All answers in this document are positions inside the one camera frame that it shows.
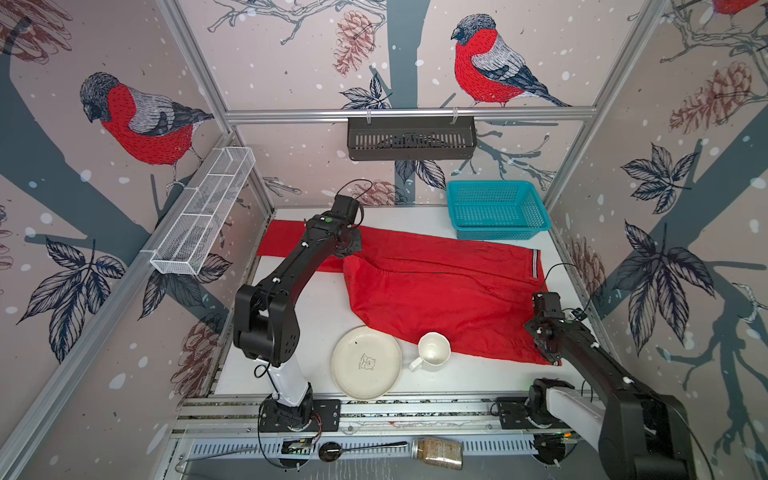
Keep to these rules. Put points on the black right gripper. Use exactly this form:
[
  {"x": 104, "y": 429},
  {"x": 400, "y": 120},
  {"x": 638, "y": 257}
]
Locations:
[{"x": 530, "y": 325}]

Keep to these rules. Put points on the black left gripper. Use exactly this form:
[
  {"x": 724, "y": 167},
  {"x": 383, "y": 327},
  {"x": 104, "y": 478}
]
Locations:
[{"x": 357, "y": 242}]

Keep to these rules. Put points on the red trousers with striped trim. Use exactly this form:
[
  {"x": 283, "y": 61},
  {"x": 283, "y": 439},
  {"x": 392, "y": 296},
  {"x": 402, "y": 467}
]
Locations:
[{"x": 477, "y": 294}]

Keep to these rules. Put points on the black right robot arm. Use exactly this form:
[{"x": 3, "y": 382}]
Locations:
[{"x": 636, "y": 432}]

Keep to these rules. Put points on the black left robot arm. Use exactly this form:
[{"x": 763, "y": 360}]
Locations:
[{"x": 265, "y": 324}]

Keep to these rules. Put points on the cream ceramic mug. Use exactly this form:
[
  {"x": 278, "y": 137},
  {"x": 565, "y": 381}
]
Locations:
[{"x": 434, "y": 351}]

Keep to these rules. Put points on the cream round plate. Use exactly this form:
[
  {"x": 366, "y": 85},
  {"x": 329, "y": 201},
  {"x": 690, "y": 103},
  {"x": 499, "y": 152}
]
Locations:
[{"x": 366, "y": 364}]

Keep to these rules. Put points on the teal plastic basket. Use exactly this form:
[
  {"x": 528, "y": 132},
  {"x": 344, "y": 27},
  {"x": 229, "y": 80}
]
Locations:
[{"x": 496, "y": 210}]

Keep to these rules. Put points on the glass jar with grains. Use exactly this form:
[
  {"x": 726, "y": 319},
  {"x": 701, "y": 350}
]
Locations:
[{"x": 439, "y": 452}]

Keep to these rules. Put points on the black spoon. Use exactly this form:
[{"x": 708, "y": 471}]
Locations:
[{"x": 332, "y": 451}]

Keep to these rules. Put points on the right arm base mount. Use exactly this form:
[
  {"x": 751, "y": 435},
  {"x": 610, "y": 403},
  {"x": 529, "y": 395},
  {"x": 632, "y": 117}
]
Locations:
[{"x": 529, "y": 410}]

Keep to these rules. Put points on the black hanging wall basket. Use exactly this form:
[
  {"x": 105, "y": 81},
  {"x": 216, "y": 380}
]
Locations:
[{"x": 411, "y": 138}]

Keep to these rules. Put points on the white wire mesh shelf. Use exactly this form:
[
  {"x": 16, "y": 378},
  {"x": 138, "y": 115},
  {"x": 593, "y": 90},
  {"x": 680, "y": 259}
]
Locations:
[{"x": 192, "y": 236}]

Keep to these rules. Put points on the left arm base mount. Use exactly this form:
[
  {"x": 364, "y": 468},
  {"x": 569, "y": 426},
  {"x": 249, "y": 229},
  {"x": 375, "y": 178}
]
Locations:
[{"x": 309, "y": 415}]

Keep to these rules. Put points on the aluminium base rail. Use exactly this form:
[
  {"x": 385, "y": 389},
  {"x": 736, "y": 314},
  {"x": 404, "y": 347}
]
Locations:
[{"x": 230, "y": 424}]

